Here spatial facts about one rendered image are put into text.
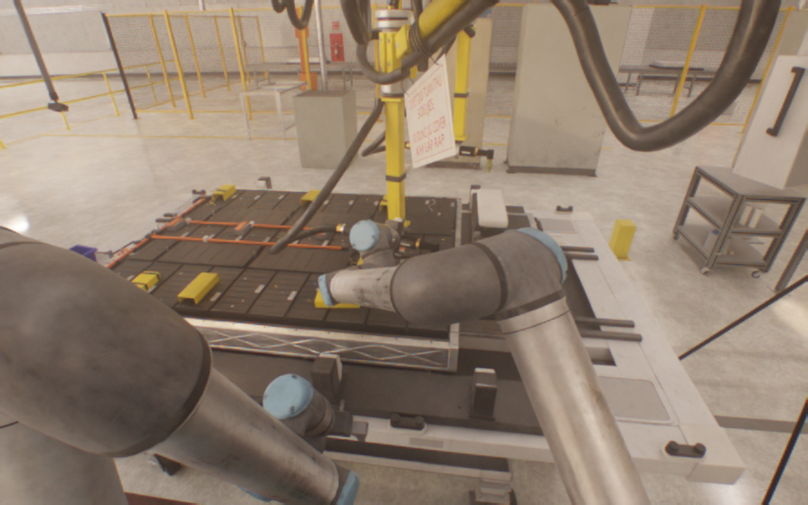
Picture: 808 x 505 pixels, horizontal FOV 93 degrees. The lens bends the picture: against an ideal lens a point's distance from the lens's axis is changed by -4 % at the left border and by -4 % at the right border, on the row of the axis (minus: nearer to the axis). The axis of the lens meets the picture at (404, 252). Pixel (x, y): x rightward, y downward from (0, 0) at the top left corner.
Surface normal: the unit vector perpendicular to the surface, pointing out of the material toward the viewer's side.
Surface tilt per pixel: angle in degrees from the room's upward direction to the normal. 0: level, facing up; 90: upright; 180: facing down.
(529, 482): 0
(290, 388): 19
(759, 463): 0
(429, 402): 0
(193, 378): 83
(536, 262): 46
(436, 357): 90
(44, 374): 66
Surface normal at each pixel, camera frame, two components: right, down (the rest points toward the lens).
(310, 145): -0.14, 0.51
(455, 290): -0.20, 0.03
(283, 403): -0.14, -0.66
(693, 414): 0.00, -0.86
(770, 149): -0.95, 0.15
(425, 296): -0.47, 0.11
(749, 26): -0.85, 0.32
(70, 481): 0.88, 0.22
